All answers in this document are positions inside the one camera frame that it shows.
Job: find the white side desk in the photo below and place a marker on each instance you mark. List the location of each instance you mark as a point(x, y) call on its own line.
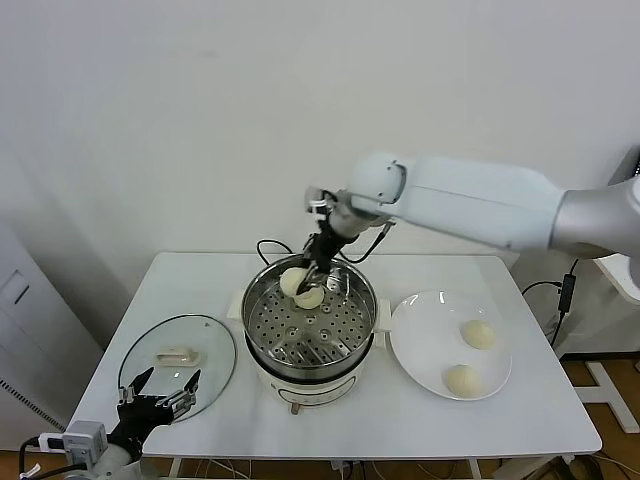
point(607, 392)

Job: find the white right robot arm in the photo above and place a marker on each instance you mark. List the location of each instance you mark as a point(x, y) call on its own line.
point(475, 200)

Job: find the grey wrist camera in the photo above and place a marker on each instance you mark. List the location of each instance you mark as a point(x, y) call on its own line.
point(316, 200)
point(85, 437)

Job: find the white electric cooker base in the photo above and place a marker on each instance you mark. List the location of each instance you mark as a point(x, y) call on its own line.
point(310, 392)

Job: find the white table leg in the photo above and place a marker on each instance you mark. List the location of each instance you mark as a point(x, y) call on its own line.
point(174, 470)
point(472, 470)

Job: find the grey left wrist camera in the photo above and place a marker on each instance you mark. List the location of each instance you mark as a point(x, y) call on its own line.
point(85, 437)

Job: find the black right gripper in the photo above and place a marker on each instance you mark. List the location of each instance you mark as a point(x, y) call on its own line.
point(330, 247)

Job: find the white power plug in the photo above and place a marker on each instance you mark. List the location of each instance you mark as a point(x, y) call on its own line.
point(340, 466)

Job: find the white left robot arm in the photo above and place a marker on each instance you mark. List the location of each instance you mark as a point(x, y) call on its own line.
point(112, 465)

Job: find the dark laptop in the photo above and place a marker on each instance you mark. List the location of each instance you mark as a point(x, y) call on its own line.
point(636, 160)

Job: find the perforated steel steamer basket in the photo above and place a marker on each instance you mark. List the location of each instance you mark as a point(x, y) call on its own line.
point(300, 340)

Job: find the white steamed baozi bun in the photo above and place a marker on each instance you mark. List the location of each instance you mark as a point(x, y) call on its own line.
point(290, 282)
point(477, 334)
point(462, 381)
point(312, 300)

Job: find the white cabinet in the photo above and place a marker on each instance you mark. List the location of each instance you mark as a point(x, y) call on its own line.
point(30, 340)

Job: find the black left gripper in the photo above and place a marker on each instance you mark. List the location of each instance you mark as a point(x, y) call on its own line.
point(137, 415)

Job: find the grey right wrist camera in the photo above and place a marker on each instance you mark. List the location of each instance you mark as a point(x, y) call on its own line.
point(316, 200)

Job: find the white round plate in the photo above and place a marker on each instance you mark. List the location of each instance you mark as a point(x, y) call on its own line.
point(425, 340)

